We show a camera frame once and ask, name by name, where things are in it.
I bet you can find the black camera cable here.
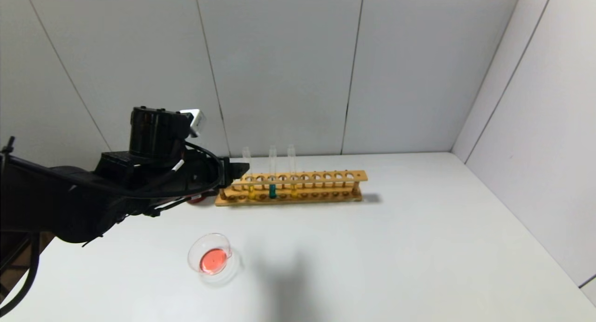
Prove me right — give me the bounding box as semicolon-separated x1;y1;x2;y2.
154;142;225;216

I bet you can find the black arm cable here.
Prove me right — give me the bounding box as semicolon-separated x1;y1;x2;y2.
0;233;41;316

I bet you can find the test tube with green pigment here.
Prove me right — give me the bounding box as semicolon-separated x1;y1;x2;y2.
269;145;278;199

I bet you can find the test tube with yellow pigment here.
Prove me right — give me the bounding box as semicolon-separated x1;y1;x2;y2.
242;147;257;200
287;144;298;198

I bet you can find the clear glass beaker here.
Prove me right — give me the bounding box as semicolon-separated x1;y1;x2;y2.
188;233;242;285

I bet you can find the wooden test tube rack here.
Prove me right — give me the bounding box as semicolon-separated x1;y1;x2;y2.
215;170;368;207

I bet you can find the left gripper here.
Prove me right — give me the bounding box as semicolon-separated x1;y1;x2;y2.
186;157;250;189

